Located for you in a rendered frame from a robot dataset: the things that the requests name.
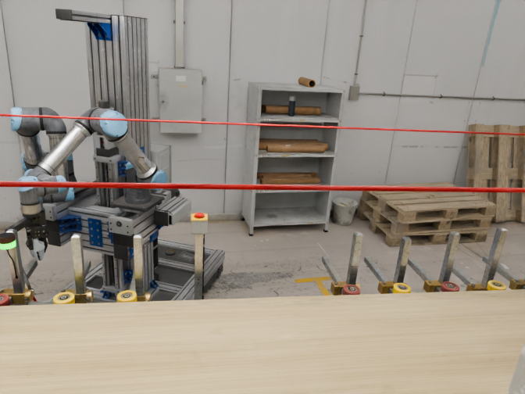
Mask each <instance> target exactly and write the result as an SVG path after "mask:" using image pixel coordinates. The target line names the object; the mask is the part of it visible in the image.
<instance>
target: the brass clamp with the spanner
mask: <svg viewBox="0 0 525 394"><path fill-rule="evenodd" d="M3 290H4V292H2V293H0V294H6V295H8V296H9V297H12V304H26V303H27V302H31V301H32V300H33V298H34V291H33V290H28V288H26V289H25V291H24V292H23V293H14V291H13V288H3Z"/></svg>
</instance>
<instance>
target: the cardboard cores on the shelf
mask: <svg viewBox="0 0 525 394"><path fill-rule="evenodd" d="M288 107H289V106H275V105H262V106H261V112H264V113H276V114H288ZM295 114H302V115H320V114H321V108H320V107H319V106H295ZM259 150H266V152H316V153H324V151H327V150H328V144H327V143H321V141H318V140H317V139H278V138H260V139H259ZM257 179H260V184H319V183H320V177H317V173H257Z"/></svg>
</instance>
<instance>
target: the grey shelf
mask: <svg viewBox="0 0 525 394"><path fill-rule="evenodd" d="M324 92H325V94H324ZM345 92H346V90H344V89H340V88H336V87H333V86H330V85H318V84H316V85H315V87H314V88H309V87H306V86H304V85H301V84H285V83H267V82H250V81H249V82H248V108H247V124H285V125H306V126H320V125H321V126H327V127H341V122H342V115H343V109H344V103H345ZM290 96H295V105H296V106H319V107H320V108H321V114H320V115H302V114H295V115H294V116H288V114H276V113H264V112H261V106H262V105H275V106H289V100H290ZM323 98H324V100H323ZM340 133H341V129H337V128H315V127H274V126H252V125H246V137H245V166H244V180H243V184H260V179H257V173H317V177H320V183H319V184H286V185H334V175H335V169H336V163H337V157H338V146H339V139H340ZM260 138H278V139H317V140H318V141H319V140H320V141H321V143H327V144H328V150H327V151H324V153H316V152H266V150H259V139H260ZM256 149H257V150H256ZM316 160H317V162H316ZM332 193H333V191H303V190H243V196H242V211H241V221H243V220H245V221H246V222H247V224H248V226H249V233H248V235H249V236H253V227H261V226H270V225H298V224H325V229H323V231H324V232H328V230H327V229H328V223H329V217H330V205H331V200H332ZM328 210H329V211H328Z"/></svg>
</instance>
